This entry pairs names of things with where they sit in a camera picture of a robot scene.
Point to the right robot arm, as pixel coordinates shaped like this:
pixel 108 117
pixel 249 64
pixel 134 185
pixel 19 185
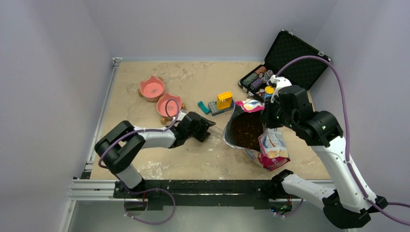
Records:
pixel 350 203

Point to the yellow toy brick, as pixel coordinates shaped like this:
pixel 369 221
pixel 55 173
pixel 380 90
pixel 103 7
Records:
pixel 224 100

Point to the clear plastic scoop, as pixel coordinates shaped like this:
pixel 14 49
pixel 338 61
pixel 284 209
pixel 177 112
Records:
pixel 216 129

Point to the colourful pet food bag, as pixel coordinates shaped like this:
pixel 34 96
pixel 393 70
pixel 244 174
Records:
pixel 246 131

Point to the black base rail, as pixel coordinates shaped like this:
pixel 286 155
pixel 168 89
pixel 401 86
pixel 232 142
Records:
pixel 154 195

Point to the pink pet bowl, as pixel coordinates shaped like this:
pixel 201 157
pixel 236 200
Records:
pixel 168 105
pixel 152 89

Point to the teal toy brick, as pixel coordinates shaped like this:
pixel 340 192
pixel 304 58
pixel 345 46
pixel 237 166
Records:
pixel 203 108

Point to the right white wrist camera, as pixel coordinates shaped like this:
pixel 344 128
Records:
pixel 277 83

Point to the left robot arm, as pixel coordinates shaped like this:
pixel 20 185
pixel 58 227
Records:
pixel 118 148

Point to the near pink pet bowl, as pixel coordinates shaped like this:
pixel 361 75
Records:
pixel 168 105

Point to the far pink pet bowl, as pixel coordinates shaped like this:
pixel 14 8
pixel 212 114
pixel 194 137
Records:
pixel 152 89

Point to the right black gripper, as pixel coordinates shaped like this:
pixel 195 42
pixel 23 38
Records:
pixel 269 122

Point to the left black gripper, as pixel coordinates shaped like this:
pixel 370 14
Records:
pixel 203 124

